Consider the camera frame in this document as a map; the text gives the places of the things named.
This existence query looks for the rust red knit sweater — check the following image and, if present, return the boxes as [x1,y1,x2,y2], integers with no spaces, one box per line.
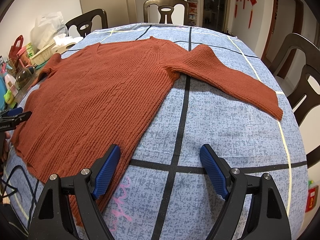
[10,36,284,227]

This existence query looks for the person's left hand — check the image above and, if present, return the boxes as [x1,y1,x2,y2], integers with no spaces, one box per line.
[1,132,11,163]

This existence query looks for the blue checked table cloth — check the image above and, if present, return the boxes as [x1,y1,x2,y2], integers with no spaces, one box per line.
[2,23,309,240]

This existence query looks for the red small bag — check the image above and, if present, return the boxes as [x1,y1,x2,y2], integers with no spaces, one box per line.
[8,35,24,61]

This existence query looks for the cream woven basket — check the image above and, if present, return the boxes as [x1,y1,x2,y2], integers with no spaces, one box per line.
[30,41,56,66]

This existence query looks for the white tissue box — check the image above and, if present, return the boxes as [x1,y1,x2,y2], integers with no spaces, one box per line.
[53,34,84,47]

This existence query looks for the white plastic bag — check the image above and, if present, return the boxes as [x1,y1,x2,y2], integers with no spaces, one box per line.
[30,11,68,51]

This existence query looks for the dark chair near right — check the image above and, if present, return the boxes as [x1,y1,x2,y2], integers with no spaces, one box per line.
[286,64,320,168]

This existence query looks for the dark chair far left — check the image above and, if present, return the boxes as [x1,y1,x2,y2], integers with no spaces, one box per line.
[65,9,108,38]

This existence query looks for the dark chair right side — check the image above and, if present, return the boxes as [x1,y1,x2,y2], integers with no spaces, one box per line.
[269,33,319,78]

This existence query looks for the shoe rack with shoes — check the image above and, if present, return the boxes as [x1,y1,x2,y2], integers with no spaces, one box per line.
[188,2,197,26]

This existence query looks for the dark chair at far end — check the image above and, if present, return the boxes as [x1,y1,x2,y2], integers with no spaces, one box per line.
[143,0,189,25]

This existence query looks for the black cable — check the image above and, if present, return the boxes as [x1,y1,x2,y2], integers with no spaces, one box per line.
[0,164,40,230]

